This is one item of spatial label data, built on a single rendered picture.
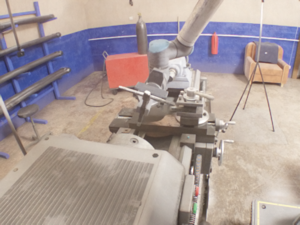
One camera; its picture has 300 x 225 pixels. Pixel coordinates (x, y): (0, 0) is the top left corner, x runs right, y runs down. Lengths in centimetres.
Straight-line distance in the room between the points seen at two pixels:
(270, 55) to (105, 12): 437
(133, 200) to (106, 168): 12
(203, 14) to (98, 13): 519
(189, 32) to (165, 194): 67
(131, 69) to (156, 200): 376
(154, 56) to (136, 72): 324
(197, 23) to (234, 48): 449
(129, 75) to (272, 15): 373
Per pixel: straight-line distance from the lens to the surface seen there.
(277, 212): 178
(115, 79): 418
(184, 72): 214
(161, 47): 87
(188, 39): 91
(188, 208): 50
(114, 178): 48
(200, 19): 86
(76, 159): 57
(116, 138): 83
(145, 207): 43
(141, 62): 407
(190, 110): 125
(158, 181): 47
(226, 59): 537
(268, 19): 542
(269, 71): 483
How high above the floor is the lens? 169
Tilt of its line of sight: 29 degrees down
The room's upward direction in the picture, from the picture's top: 5 degrees counter-clockwise
